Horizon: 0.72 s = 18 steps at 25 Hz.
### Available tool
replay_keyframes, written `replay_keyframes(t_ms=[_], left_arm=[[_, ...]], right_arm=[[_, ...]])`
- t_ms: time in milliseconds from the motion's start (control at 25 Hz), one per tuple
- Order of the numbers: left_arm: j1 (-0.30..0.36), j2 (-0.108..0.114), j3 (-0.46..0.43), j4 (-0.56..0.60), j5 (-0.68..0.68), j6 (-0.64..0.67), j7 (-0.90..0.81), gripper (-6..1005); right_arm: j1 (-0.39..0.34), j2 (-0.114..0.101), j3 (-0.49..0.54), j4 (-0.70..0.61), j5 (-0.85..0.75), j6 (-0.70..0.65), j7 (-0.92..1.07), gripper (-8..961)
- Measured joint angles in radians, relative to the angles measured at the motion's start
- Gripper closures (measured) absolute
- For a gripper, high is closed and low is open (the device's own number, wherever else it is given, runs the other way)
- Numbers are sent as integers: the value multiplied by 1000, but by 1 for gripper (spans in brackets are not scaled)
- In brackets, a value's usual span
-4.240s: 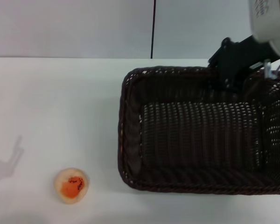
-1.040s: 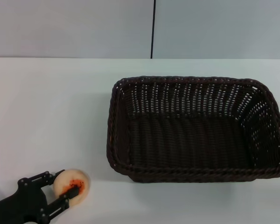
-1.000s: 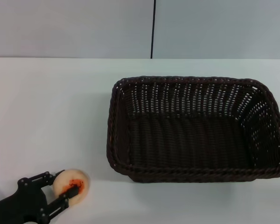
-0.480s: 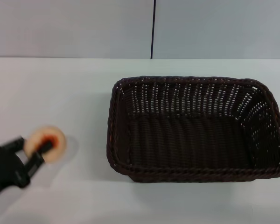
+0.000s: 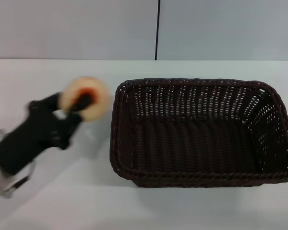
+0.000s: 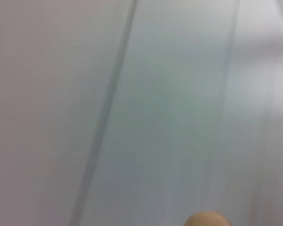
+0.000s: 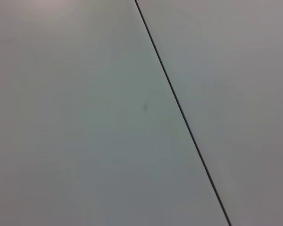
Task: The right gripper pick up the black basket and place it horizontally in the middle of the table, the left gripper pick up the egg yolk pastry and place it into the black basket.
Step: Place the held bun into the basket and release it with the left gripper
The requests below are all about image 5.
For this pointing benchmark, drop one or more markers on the dark brown woven basket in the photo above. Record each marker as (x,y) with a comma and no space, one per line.
(194,143)

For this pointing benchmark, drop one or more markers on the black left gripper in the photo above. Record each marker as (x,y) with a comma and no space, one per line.
(36,139)

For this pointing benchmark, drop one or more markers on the round bun with orange centre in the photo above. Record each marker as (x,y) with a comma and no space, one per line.
(98,83)

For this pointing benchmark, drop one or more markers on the black vertical strip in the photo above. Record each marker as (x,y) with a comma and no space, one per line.
(157,28)

